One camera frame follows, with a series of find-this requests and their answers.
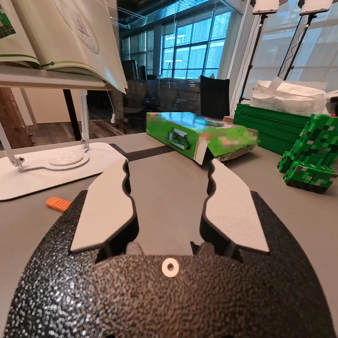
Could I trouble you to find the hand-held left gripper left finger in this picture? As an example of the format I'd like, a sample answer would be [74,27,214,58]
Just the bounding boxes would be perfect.
[70,159,139,256]

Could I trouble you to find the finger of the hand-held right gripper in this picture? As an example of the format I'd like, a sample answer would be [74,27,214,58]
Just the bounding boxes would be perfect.
[325,90,338,116]

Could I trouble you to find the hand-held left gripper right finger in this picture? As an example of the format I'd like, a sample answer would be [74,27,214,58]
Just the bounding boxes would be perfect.
[200,158,270,256]

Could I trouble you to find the green lego creeper body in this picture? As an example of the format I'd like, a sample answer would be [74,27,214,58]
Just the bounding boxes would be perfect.
[277,113,338,195]

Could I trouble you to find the green cardboard lego box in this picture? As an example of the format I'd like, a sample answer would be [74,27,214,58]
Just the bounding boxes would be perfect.
[146,112,261,166]

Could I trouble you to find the orange brick separator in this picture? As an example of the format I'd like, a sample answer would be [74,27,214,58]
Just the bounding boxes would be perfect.
[45,197,72,213]

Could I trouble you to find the crumpled translucent plastic bag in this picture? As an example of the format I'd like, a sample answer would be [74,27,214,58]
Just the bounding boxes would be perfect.
[249,77,328,117]

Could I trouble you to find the wooden book stand white base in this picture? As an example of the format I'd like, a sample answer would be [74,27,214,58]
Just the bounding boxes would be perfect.
[0,65,128,201]

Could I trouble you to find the green plastic bin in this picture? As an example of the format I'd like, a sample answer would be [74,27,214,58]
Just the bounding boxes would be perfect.
[233,103,313,157]

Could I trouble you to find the light panel on tripod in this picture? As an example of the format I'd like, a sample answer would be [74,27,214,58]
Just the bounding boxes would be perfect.
[238,0,281,104]
[277,0,334,81]

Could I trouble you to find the black high-back chair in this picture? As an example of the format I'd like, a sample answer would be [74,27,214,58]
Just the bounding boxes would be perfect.
[199,75,231,120]

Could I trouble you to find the rough wooden column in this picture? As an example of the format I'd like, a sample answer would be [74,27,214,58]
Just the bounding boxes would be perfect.
[0,87,34,150]

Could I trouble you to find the large glass window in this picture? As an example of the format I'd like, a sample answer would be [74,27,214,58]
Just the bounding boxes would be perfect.
[161,11,231,79]

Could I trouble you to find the open instruction booklet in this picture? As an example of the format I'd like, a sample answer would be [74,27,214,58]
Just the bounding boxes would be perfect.
[0,0,129,94]

